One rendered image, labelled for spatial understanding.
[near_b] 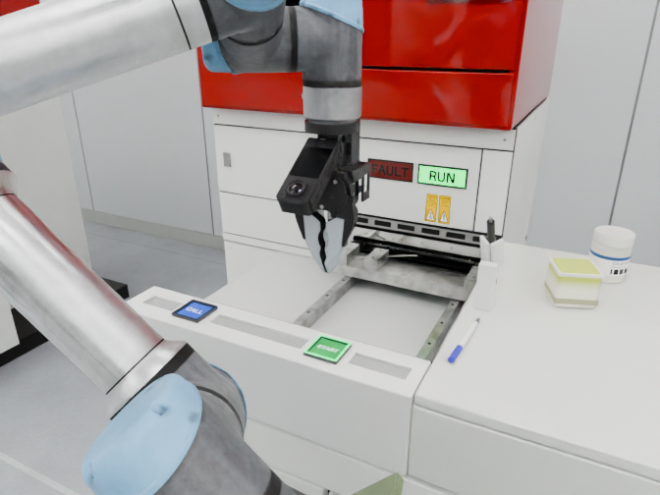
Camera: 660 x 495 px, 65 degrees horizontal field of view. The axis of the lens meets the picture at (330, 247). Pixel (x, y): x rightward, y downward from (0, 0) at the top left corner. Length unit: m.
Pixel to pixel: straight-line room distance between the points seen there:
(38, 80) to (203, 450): 0.35
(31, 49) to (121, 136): 3.57
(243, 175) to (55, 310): 0.97
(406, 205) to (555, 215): 1.57
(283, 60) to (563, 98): 2.13
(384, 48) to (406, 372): 0.72
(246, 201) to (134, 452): 1.14
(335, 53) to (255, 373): 0.49
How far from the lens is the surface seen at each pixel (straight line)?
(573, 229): 2.81
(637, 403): 0.81
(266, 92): 1.36
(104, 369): 0.62
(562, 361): 0.85
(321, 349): 0.81
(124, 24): 0.52
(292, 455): 0.91
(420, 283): 1.22
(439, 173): 1.25
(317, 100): 0.66
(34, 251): 0.64
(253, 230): 1.55
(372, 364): 0.79
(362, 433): 0.81
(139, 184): 4.08
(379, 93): 1.22
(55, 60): 0.53
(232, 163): 1.53
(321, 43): 0.65
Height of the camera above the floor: 1.41
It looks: 22 degrees down
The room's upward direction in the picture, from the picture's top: straight up
